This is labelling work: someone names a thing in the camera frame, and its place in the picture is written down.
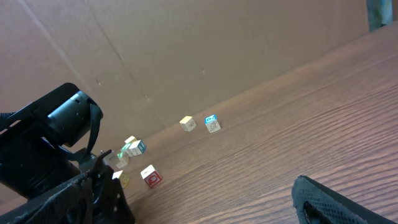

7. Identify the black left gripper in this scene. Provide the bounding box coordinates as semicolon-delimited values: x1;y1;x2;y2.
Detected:
79;151;136;224

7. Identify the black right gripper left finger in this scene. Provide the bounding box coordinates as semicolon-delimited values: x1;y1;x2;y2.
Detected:
1;174;93;224

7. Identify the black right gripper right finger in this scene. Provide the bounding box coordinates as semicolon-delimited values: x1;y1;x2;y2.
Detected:
291;175;395;224

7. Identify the red Q wooden block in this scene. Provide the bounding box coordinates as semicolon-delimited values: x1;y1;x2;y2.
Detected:
141;165;162;189

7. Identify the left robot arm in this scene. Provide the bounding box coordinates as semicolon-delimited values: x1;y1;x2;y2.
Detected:
1;83;135;223

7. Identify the yellow-sided wooden block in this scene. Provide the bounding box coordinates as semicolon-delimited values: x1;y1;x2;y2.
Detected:
112;170;129;189

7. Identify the green R wooden block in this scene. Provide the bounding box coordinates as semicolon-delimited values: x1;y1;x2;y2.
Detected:
116;152;129;169

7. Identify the green L wooden block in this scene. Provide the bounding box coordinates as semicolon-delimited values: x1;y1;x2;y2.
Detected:
121;143;133;157

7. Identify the blue-sided wooden block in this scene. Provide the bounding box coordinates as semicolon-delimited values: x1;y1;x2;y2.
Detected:
129;140;147;156

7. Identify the top wooden letter block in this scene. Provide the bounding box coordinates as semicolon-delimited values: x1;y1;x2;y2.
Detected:
124;136;137;144

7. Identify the yellow top wooden block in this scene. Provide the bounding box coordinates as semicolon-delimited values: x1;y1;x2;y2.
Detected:
180;116;197;132

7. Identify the blue P wooden block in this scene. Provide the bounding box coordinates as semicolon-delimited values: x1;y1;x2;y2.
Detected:
204;114;221;133

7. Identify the brown cardboard backdrop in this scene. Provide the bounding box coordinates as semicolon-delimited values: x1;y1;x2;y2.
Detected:
1;0;368;149

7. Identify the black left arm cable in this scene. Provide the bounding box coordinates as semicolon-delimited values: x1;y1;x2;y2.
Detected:
55;102;102;162

